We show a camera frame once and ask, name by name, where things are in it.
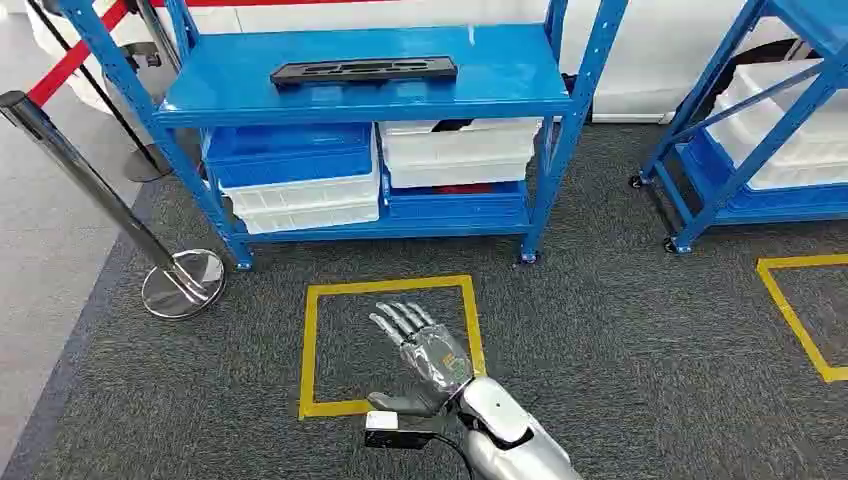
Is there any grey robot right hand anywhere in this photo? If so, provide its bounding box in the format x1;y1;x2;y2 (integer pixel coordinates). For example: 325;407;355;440
366;301;476;419

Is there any black plastic panel with cutouts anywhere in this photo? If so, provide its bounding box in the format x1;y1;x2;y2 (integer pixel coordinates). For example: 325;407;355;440
270;55;460;89

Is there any yellow floor tape square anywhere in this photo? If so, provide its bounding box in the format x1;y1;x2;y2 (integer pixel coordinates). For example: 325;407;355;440
297;274;489;421

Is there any white plastic crate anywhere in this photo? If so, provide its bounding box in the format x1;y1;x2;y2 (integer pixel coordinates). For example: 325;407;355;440
386;158;533;191
220;170;383;215
704;58;848;193
231;200;383;236
377;117;544;166

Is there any blue metal shelf rack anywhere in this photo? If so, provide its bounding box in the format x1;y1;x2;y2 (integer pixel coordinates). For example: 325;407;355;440
629;0;848;257
56;0;631;272

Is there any red barrier belt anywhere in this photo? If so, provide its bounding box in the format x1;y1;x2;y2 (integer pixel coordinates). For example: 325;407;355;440
26;0;131;109

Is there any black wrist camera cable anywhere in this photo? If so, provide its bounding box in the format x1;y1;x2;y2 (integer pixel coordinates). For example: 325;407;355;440
433;433;476;480

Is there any black stanchion post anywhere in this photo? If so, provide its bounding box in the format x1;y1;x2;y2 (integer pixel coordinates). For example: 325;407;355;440
26;0;176;184

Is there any chrome stanchion post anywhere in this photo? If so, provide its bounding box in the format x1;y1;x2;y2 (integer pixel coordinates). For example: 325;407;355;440
0;89;227;321

